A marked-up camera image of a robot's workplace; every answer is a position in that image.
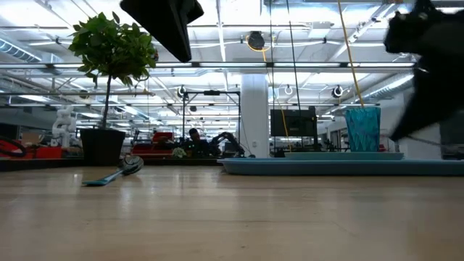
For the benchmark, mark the black monitor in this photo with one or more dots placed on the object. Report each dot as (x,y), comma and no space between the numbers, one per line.
(293,123)

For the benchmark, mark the red bin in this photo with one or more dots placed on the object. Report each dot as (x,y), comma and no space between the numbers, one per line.
(40,152)

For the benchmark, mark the black metal frame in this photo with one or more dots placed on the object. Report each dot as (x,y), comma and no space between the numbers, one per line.
(212,93)

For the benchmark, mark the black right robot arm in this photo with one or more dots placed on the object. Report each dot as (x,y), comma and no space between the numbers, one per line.
(424,29)

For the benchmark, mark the person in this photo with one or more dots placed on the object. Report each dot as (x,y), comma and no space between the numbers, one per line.
(197,141)

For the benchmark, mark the green leafy potted tree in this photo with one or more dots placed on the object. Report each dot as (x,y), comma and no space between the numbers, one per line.
(114,47)

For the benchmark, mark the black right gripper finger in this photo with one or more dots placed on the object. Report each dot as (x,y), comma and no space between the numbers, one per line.
(409,125)

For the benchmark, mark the cardboard box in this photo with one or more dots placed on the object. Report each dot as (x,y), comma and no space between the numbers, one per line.
(32,137)

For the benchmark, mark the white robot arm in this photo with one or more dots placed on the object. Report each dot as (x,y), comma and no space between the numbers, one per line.
(64,125)

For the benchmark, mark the teal tray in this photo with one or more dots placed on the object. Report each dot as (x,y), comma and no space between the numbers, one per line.
(326,167)

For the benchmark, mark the black plant pot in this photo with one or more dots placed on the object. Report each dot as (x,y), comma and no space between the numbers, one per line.
(102,146)

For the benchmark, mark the white pillar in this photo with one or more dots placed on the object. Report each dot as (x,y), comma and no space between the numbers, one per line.
(254,114)

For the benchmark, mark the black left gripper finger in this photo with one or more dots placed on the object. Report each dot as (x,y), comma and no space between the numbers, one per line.
(194,10)
(166,25)

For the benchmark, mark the black background robot arm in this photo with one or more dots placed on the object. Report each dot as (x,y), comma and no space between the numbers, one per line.
(228,141)

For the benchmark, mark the red toolbox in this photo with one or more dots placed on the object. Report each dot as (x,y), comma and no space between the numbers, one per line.
(156,143)

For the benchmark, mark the teal faceted plastic cup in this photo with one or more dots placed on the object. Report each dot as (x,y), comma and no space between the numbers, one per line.
(363,128)

